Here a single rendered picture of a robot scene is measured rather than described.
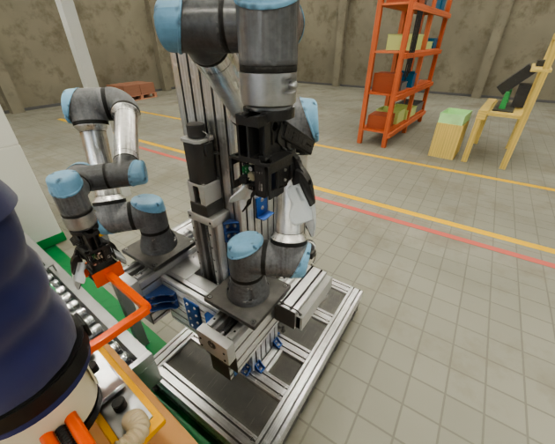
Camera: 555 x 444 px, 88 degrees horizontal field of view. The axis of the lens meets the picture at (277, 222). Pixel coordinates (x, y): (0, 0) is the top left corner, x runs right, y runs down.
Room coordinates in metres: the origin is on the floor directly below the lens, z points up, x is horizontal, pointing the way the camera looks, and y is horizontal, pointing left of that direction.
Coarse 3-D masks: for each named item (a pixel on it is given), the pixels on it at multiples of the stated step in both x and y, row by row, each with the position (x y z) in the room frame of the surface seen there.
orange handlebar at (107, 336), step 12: (108, 276) 0.65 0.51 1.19; (120, 288) 0.60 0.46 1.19; (132, 300) 0.56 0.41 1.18; (144, 300) 0.55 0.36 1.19; (144, 312) 0.52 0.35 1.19; (120, 324) 0.47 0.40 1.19; (132, 324) 0.49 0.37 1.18; (108, 336) 0.44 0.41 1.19; (96, 348) 0.42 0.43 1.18; (72, 420) 0.26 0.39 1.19; (48, 432) 0.24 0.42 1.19; (72, 432) 0.24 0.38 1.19; (84, 432) 0.24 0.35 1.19
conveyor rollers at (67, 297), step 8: (56, 280) 1.30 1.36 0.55; (56, 288) 1.24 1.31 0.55; (64, 296) 1.17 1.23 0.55; (72, 304) 1.12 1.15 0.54; (72, 312) 1.06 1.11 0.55; (80, 312) 1.07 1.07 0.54; (88, 320) 1.01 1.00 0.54; (96, 328) 0.96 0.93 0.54; (88, 336) 0.92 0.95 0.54; (112, 344) 0.86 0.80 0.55; (128, 360) 0.80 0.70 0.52
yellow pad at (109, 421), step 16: (96, 352) 0.47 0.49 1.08; (96, 368) 0.42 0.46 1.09; (112, 368) 0.43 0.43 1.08; (128, 384) 0.39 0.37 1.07; (112, 400) 0.35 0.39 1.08; (128, 400) 0.35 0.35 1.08; (144, 400) 0.35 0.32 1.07; (112, 416) 0.32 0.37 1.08; (160, 416) 0.32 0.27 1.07; (112, 432) 0.29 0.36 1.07
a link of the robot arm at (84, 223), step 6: (84, 216) 0.66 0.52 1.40; (90, 216) 0.67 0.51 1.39; (66, 222) 0.64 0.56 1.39; (72, 222) 0.64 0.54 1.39; (78, 222) 0.65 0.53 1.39; (84, 222) 0.65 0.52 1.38; (90, 222) 0.66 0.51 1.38; (96, 222) 0.68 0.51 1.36; (72, 228) 0.64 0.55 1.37; (78, 228) 0.64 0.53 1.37; (84, 228) 0.65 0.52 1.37; (90, 228) 0.66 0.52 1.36
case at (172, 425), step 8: (112, 352) 0.56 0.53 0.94; (120, 360) 0.53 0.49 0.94; (128, 368) 0.51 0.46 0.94; (136, 376) 0.48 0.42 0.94; (136, 384) 0.46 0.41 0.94; (144, 384) 0.46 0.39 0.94; (144, 392) 0.44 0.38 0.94; (152, 400) 0.42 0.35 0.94; (160, 408) 0.39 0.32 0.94; (168, 416) 0.38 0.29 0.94; (96, 424) 0.36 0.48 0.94; (168, 424) 0.36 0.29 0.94; (176, 424) 0.36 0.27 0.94; (96, 432) 0.34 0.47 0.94; (160, 432) 0.34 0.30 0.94; (168, 432) 0.34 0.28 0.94; (176, 432) 0.34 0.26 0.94; (184, 432) 0.34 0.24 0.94; (96, 440) 0.32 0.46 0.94; (104, 440) 0.32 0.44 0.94; (152, 440) 0.32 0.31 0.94; (160, 440) 0.32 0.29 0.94; (168, 440) 0.32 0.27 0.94; (176, 440) 0.32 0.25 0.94; (184, 440) 0.32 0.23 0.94; (192, 440) 0.32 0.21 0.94
